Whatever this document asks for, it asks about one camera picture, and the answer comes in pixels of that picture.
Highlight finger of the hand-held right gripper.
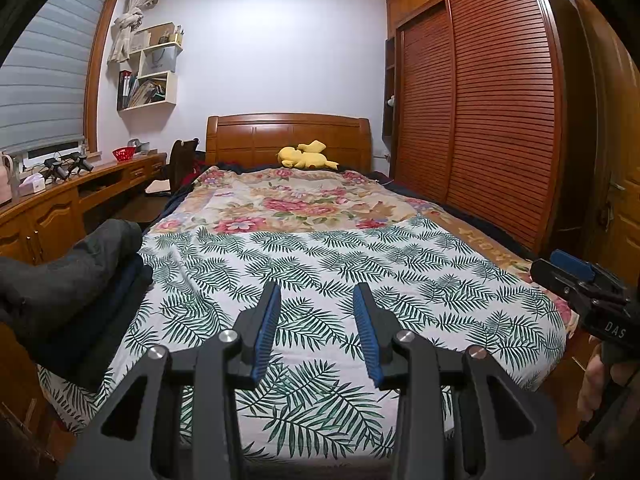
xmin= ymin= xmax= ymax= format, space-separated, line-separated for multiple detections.
xmin=550 ymin=249 xmax=636 ymax=306
xmin=530 ymin=259 xmax=626 ymax=313

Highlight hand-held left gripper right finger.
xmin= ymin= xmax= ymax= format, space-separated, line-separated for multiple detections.
xmin=352 ymin=282 xmax=583 ymax=480

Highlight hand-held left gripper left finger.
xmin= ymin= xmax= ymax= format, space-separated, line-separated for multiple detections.
xmin=57 ymin=280 xmax=283 ymax=480

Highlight black jacket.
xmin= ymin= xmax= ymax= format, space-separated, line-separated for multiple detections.
xmin=0 ymin=220 xmax=146 ymax=341

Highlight folded navy clothes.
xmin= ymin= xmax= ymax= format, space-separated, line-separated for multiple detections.
xmin=30 ymin=255 xmax=153 ymax=391

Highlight person's right hand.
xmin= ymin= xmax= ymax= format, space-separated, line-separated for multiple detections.
xmin=575 ymin=347 xmax=608 ymax=416

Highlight leaf print bed sheet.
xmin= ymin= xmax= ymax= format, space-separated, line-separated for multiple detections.
xmin=37 ymin=215 xmax=568 ymax=461

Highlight floral blanket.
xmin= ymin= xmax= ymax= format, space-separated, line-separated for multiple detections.
xmin=145 ymin=165 xmax=531 ymax=271

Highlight wooden door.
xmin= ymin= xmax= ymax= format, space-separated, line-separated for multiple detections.
xmin=570 ymin=0 xmax=640 ymax=281

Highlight wooden louvered wardrobe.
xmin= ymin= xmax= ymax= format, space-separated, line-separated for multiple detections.
xmin=382 ymin=0 xmax=601 ymax=256

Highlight yellow plush toy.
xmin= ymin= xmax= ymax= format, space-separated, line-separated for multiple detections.
xmin=277 ymin=140 xmax=340 ymax=171

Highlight dark wooden chair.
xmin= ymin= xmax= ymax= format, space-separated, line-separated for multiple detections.
xmin=167 ymin=137 xmax=201 ymax=196

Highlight wooden bed headboard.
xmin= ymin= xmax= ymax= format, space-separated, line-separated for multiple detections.
xmin=206 ymin=114 xmax=372 ymax=173

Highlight wooden desk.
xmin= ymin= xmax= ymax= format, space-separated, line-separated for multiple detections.
xmin=0 ymin=152 xmax=168 ymax=266

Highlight row of books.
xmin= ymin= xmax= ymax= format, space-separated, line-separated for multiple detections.
xmin=119 ymin=71 xmax=170 ymax=110

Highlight grey paper bag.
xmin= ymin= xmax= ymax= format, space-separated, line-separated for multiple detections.
xmin=142 ymin=45 xmax=180 ymax=77

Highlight pink jug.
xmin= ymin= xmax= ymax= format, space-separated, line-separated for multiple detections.
xmin=0 ymin=152 xmax=13 ymax=206

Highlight tied beige curtain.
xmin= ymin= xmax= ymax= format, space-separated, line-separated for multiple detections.
xmin=107 ymin=0 xmax=156 ymax=63

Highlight grey window blind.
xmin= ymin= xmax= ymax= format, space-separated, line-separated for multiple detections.
xmin=0 ymin=0 xmax=113 ymax=153

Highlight metal door handle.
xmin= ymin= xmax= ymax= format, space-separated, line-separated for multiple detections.
xmin=602 ymin=172 xmax=626 ymax=233

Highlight white wall shelf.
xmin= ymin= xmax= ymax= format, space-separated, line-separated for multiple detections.
xmin=116 ymin=22 xmax=185 ymax=112

